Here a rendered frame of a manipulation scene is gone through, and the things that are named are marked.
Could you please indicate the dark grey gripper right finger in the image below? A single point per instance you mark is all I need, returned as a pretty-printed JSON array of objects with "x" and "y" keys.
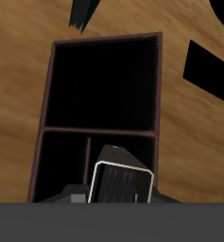
[{"x": 162, "y": 198}]

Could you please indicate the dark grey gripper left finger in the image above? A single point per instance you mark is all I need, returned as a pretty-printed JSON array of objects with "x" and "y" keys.
[{"x": 76, "y": 190}]

